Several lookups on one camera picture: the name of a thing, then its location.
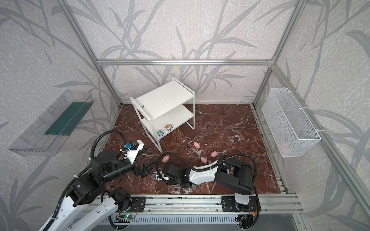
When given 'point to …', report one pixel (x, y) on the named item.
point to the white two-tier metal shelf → (158, 102)
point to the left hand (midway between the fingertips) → (154, 152)
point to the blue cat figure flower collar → (168, 127)
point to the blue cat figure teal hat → (160, 133)
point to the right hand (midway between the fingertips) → (167, 166)
